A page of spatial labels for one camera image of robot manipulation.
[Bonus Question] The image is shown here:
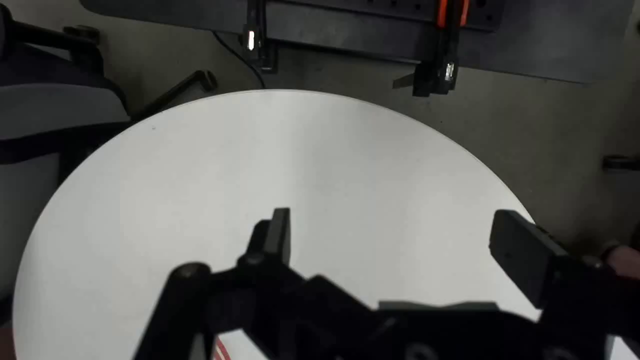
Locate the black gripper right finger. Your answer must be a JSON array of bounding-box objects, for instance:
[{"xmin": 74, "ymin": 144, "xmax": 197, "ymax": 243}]
[{"xmin": 490, "ymin": 211, "xmax": 572, "ymax": 308}]

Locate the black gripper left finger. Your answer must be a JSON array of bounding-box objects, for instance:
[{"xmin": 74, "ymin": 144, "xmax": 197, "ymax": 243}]
[{"xmin": 242, "ymin": 209, "xmax": 293, "ymax": 264}]

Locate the white towel with red stripes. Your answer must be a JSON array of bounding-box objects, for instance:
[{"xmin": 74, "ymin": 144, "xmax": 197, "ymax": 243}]
[{"xmin": 213, "ymin": 333, "xmax": 250, "ymax": 360}]

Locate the black perforated mounting board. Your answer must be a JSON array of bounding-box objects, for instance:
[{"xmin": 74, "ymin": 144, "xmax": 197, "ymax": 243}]
[{"xmin": 81, "ymin": 0, "xmax": 636, "ymax": 82}]

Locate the grey mesh office chair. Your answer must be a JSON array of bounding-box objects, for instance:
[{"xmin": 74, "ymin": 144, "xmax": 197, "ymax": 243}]
[{"xmin": 0, "ymin": 6, "xmax": 133, "ymax": 176}]

